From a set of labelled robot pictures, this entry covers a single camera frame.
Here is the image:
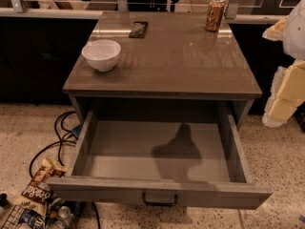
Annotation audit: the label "grey cabinet with glossy top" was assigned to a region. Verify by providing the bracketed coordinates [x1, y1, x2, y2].
[63, 11, 261, 123]

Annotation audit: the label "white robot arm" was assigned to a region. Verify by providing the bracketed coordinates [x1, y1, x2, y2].
[262, 0, 305, 128]

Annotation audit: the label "open grey top drawer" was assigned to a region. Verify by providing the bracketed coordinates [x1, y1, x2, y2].
[49, 114, 272, 209]

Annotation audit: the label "dark snack packet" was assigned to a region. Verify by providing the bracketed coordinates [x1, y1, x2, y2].
[129, 21, 148, 38]

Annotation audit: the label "black floor cables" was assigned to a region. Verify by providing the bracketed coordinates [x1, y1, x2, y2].
[28, 110, 79, 178]

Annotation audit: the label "wire basket with snacks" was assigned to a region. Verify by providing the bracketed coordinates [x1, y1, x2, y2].
[1, 201, 83, 229]

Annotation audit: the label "brown chip bag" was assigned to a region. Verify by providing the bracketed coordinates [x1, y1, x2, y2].
[13, 157, 67, 216]

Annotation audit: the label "silver can in basket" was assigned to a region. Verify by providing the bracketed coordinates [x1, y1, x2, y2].
[58, 206, 72, 229]

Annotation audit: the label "white ceramic bowl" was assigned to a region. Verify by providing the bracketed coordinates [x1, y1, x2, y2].
[82, 39, 121, 72]

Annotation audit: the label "black drawer handle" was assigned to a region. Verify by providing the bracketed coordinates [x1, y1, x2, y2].
[141, 192, 178, 207]

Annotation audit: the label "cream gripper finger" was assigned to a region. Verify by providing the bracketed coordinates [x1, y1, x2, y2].
[262, 60, 305, 128]
[262, 16, 288, 41]

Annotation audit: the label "orange soda can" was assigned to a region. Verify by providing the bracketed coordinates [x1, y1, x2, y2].
[205, 0, 225, 31]

